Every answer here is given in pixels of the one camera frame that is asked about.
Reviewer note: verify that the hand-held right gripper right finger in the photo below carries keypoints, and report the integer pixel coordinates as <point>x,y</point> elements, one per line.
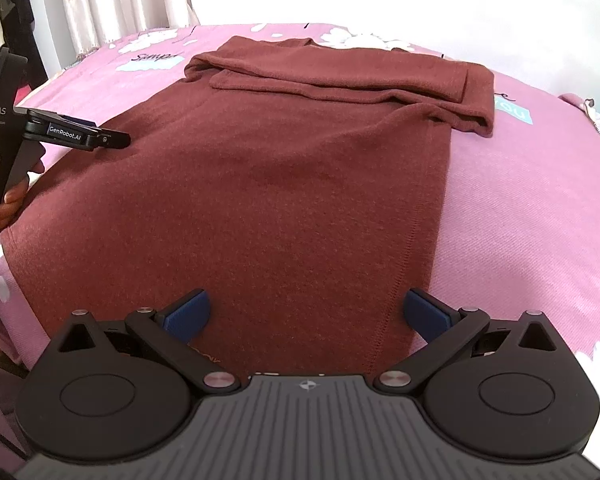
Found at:
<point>422,312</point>

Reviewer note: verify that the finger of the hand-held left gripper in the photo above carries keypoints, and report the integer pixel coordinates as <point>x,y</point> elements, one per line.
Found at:
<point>65,130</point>

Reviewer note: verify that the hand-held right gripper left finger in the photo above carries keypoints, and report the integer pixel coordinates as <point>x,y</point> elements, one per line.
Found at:
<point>192,312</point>

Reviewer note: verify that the red-brown knit sweater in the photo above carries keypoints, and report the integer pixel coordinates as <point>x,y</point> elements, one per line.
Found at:
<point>280,185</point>

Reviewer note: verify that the person's left hand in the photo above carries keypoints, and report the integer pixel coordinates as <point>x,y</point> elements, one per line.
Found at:
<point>10,210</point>

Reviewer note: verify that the pink floral bed sheet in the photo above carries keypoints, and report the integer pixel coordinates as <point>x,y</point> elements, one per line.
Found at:
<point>520,220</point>

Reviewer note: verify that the beige patterned curtain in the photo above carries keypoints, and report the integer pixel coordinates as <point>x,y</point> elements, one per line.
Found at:
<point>115,0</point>

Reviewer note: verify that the pink zippered pillow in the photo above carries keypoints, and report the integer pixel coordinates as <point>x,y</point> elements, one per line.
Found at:
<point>597,120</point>

